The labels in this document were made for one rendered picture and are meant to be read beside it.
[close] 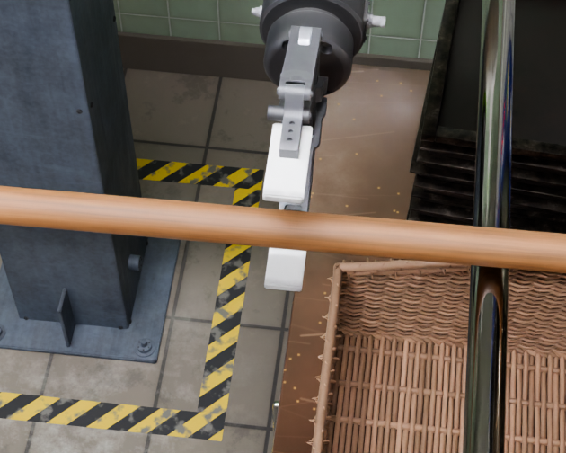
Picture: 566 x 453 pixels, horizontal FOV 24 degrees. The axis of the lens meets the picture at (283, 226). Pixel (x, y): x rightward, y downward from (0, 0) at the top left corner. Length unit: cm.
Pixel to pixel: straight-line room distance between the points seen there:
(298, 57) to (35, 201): 23
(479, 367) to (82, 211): 32
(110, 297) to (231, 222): 129
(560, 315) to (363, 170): 38
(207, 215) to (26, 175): 106
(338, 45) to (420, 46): 152
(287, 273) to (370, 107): 87
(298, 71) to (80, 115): 93
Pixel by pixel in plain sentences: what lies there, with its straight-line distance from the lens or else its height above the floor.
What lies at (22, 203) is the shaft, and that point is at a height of 120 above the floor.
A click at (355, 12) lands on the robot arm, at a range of 112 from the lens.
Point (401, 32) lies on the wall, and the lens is 259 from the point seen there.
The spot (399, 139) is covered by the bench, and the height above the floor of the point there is 58.
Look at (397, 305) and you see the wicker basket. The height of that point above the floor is 66.
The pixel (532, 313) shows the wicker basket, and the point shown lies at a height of 68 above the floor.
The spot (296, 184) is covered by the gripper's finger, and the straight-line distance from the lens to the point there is 96.
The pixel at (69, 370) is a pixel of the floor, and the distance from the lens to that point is 234.
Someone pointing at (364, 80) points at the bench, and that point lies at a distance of 194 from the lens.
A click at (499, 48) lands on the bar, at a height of 117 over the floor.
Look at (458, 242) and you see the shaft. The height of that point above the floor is 121.
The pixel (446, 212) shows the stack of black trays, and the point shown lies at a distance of 159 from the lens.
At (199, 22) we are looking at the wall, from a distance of 264.
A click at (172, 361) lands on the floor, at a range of 233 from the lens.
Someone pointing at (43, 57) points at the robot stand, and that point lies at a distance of 182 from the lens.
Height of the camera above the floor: 201
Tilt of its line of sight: 54 degrees down
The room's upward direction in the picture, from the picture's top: straight up
